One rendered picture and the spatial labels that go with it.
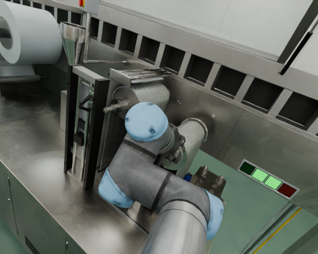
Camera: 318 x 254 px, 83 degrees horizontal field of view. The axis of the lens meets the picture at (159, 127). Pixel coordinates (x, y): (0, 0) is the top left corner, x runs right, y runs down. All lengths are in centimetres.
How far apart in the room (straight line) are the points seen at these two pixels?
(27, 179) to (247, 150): 102
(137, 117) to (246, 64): 65
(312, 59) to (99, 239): 310
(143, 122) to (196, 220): 17
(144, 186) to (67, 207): 62
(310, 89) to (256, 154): 34
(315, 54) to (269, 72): 238
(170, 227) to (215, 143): 76
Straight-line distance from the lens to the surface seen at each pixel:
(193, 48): 94
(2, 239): 195
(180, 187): 32
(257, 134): 92
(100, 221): 87
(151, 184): 32
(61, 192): 96
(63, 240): 103
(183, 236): 24
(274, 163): 97
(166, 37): 101
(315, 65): 324
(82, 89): 76
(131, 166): 33
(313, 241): 141
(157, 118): 31
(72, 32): 104
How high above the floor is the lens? 164
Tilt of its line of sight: 28 degrees down
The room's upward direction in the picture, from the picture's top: 18 degrees clockwise
